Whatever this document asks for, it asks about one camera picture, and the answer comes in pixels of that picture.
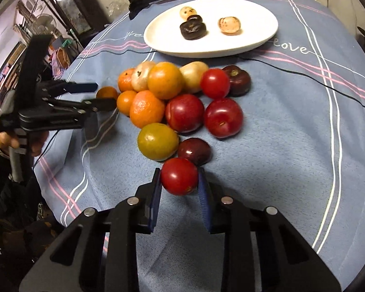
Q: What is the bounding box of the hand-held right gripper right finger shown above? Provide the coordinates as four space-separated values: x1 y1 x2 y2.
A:
198 167 343 292

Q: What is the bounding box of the person's left hand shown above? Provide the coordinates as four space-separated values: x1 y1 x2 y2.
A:
0 129 49 158

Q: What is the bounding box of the red plum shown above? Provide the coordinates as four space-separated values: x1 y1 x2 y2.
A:
204 98 244 137
165 94 205 133

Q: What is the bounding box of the large orange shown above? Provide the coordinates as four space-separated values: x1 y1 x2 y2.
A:
147 62 184 100

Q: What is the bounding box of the clear plastic bag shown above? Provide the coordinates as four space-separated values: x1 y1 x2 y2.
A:
105 1 125 17

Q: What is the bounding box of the standing fan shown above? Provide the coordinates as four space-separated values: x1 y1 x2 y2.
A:
33 14 57 35

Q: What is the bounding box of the dark purple tomato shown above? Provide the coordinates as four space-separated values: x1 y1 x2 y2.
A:
179 21 207 41
222 65 252 96

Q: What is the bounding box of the bumpy tangerine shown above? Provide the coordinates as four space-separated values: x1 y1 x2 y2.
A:
129 90 166 129

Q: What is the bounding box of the yellow pepino melon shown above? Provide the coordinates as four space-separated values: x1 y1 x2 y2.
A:
179 61 209 94

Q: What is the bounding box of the small orange mandarin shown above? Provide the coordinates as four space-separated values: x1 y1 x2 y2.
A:
118 68 139 92
96 86 119 101
116 90 137 116

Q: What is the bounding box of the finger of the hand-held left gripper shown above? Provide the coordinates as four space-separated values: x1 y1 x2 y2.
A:
44 98 118 113
41 81 98 96

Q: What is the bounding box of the blue striped tablecloth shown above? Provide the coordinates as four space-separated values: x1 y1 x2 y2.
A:
33 0 365 292

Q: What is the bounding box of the red tomato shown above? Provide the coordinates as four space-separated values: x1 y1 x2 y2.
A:
161 157 199 196
200 68 231 99

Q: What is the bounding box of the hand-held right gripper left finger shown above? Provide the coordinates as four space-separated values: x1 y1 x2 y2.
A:
20 168 163 292

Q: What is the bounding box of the white plate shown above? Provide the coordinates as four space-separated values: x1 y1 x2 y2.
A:
144 0 279 58

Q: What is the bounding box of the pale tan pepino melon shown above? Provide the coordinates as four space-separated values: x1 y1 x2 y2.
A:
180 6 199 20

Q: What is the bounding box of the tan striped pepino melon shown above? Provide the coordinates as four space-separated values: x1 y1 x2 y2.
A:
217 17 242 35

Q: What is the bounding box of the pale striped pepino melon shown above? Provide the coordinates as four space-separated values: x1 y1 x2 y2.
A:
131 61 157 92

